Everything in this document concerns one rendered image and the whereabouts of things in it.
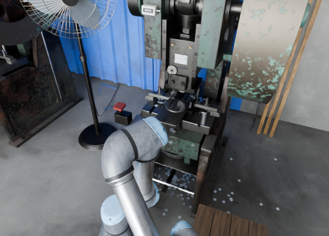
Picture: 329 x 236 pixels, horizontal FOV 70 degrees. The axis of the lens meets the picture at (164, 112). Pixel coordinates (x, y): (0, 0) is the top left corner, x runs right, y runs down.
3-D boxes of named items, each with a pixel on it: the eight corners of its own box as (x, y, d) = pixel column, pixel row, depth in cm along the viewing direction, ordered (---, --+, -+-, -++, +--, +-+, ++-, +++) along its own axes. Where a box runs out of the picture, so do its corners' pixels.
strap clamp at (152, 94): (168, 105, 155) (168, 91, 149) (145, 99, 160) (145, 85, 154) (171, 100, 160) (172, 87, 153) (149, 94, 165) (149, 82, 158)
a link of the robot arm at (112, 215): (99, 219, 107) (94, 202, 99) (124, 203, 114) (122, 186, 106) (111, 240, 100) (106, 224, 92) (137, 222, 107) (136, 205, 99)
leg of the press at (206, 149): (204, 223, 163) (227, 123, 110) (189, 217, 167) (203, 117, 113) (227, 139, 232) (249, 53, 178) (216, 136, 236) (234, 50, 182)
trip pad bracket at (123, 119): (129, 139, 154) (127, 116, 143) (116, 135, 157) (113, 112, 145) (133, 134, 159) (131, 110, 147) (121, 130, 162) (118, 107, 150)
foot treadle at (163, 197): (162, 213, 157) (162, 209, 154) (149, 208, 160) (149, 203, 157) (189, 153, 201) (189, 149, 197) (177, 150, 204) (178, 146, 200)
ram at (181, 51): (189, 93, 132) (194, 41, 114) (164, 87, 136) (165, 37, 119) (197, 80, 145) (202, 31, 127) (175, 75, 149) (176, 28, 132)
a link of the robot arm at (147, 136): (121, 202, 113) (115, 122, 77) (146, 186, 121) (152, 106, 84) (134, 223, 107) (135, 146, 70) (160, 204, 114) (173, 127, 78)
